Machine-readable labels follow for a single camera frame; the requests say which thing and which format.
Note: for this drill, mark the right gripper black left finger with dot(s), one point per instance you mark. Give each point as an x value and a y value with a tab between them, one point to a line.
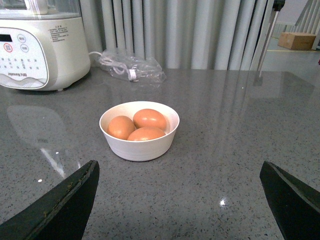
60	214

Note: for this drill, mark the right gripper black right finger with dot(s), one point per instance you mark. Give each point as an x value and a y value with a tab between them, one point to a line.
294	204

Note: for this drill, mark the brown egg in bowl left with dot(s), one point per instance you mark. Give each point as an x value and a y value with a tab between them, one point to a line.
121	127

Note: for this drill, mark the brown egg in bowl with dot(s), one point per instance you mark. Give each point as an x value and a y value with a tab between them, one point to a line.
121	127
149	118
146	133

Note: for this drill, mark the brown egg in bowl front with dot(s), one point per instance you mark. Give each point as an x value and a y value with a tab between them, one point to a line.
146	133

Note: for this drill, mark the brown egg in bowl back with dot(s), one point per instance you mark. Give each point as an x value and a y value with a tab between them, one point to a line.
149	118

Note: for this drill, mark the cardboard box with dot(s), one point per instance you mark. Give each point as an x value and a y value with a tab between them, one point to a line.
296	40

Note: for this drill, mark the white bowl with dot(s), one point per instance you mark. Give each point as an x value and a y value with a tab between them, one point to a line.
140	151

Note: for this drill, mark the white Joyoung soy milk maker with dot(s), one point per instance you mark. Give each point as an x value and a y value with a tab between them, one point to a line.
42	44

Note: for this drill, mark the metal tripod stand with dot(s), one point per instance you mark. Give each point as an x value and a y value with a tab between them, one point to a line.
269	20

